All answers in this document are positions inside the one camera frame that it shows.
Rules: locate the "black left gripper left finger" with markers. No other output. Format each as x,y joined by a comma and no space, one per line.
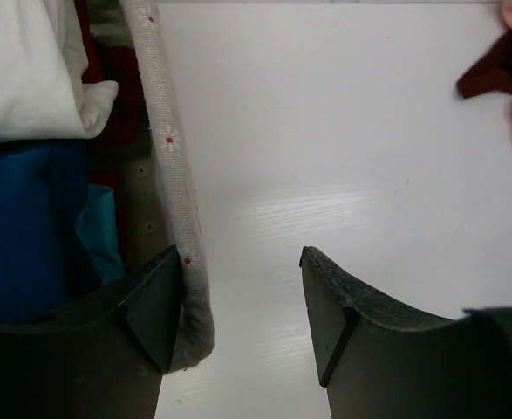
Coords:
101,356

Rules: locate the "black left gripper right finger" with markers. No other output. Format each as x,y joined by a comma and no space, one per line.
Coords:
378,357

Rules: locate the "woven wicker basket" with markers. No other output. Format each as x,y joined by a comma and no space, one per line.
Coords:
195,339

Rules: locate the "blue rolled t-shirt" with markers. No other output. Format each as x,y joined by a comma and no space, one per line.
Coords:
43,262

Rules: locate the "teal rolled t-shirt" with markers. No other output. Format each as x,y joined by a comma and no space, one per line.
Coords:
97,229

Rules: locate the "white rolled t-shirt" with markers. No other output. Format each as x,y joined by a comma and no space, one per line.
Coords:
42,62

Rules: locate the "dark maroon t-shirt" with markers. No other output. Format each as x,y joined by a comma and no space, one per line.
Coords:
491,73

